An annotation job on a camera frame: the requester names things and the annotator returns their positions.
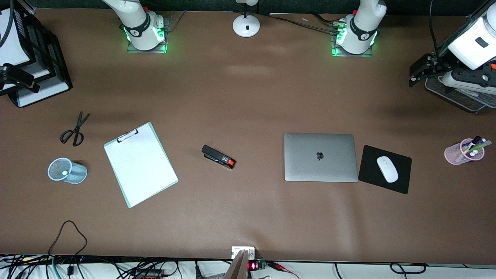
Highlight black orange power plug strip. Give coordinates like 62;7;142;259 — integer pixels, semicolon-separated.
132;269;166;279

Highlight white computer mouse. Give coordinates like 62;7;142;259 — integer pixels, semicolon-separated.
376;156;399;183

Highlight white paper sheets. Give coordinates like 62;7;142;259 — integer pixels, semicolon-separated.
0;10;29;64
17;79;70;107
23;64;50;83

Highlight black stacked letter tray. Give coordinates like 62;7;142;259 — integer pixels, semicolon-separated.
0;0;73;108

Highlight black mouse pad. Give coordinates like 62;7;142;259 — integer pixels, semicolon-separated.
358;145;412;195

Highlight silver laptop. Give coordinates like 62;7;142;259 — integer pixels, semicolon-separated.
284;133;359;183

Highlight green highlighter pen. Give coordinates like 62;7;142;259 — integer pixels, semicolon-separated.
467;140;493;152

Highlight aluminium camera mount post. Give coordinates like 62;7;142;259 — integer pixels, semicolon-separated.
224;250;250;279

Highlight mint green clipboard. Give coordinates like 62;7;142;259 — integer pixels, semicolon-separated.
103;122;179;208

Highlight red clip leads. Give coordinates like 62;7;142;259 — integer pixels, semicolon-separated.
267;261;300;279

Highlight white round stand base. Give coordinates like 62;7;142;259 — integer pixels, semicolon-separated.
232;0;261;38

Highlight white blank paper sheet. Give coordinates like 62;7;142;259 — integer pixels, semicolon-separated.
105;124;177;206

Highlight white mount bracket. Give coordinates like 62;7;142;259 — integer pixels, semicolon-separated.
232;246;256;260

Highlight light blue mesh pen cup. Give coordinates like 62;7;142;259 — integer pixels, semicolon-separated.
48;157;88;184

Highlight black coiled cable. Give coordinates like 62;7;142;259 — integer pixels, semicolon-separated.
389;262;427;275

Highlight black mesh desk organizer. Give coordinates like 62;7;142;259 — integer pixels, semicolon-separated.
425;72;496;114

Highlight black base cable bundle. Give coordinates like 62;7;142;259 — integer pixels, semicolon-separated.
259;13;342;34

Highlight black looped cable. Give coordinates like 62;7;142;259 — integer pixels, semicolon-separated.
48;220;88;268

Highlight black scissors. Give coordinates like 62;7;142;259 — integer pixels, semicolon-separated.
60;112;91;147

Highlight pink translucent pen cup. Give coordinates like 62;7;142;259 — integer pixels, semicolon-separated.
444;138;486;166

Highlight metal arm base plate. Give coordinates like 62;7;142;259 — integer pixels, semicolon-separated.
331;23;373;58
127;15;171;53

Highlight black stapler with orange tip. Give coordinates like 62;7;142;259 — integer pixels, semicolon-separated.
201;145;236;170

